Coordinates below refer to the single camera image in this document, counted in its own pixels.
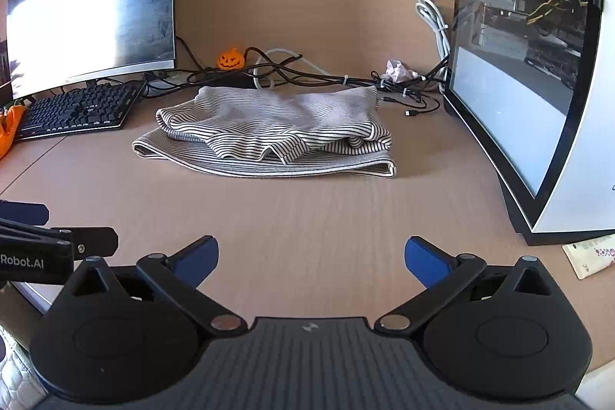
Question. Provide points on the orange cloth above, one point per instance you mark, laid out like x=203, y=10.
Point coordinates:
x=9, y=126

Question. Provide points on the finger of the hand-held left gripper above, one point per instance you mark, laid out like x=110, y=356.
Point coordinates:
x=24, y=213
x=91, y=242

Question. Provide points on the white dotted sachet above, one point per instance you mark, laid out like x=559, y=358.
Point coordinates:
x=591, y=256

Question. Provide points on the black keyboard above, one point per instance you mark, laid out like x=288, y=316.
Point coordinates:
x=81, y=107

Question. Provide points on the striped knit garment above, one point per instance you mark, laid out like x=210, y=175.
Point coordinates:
x=288, y=117

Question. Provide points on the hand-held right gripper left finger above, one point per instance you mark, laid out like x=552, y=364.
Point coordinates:
x=197, y=262

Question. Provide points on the crumpled white wrapper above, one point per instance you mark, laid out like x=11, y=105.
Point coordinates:
x=398, y=70

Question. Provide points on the white quilted mattress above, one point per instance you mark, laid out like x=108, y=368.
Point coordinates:
x=14, y=376

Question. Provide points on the orange pumpkin figurine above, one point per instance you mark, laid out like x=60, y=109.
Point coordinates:
x=231, y=60

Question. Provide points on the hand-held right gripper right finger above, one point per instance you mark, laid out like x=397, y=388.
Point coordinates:
x=425, y=263

